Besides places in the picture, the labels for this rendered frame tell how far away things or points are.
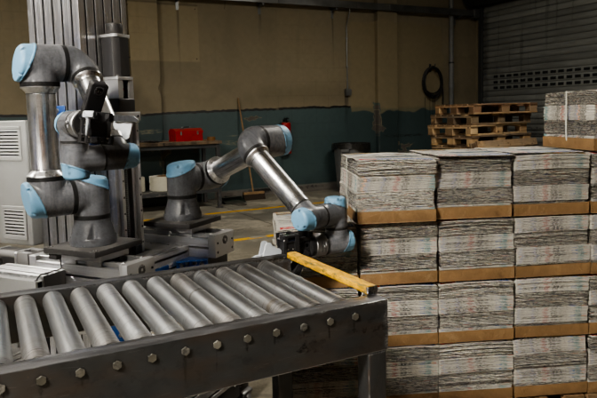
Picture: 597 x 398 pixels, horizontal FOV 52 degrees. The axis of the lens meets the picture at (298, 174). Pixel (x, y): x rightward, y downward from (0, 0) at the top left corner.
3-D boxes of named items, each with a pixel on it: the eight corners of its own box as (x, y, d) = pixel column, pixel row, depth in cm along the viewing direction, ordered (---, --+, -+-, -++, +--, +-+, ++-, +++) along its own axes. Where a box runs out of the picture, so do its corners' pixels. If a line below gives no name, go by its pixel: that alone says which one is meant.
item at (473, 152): (409, 152, 252) (409, 149, 252) (476, 149, 255) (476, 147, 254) (437, 158, 216) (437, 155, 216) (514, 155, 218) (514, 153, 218)
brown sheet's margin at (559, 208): (474, 202, 259) (474, 191, 259) (540, 199, 262) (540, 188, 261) (513, 216, 222) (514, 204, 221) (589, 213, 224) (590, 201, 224)
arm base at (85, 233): (59, 245, 199) (57, 216, 198) (93, 236, 213) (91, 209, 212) (94, 249, 193) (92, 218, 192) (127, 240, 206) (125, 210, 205)
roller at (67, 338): (63, 306, 156) (62, 288, 156) (91, 374, 115) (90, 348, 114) (42, 310, 154) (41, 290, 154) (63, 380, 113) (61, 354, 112)
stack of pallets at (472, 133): (488, 186, 967) (489, 104, 954) (538, 192, 887) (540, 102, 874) (425, 194, 899) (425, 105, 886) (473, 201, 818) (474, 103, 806)
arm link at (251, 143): (230, 120, 213) (313, 216, 189) (254, 119, 221) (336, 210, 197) (218, 146, 219) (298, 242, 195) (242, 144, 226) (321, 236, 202)
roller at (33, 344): (35, 311, 154) (35, 291, 153) (55, 382, 112) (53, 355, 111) (14, 314, 151) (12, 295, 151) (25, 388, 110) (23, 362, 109)
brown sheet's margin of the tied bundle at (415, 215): (348, 217, 229) (348, 205, 229) (424, 213, 232) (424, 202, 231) (356, 224, 214) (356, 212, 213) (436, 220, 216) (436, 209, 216)
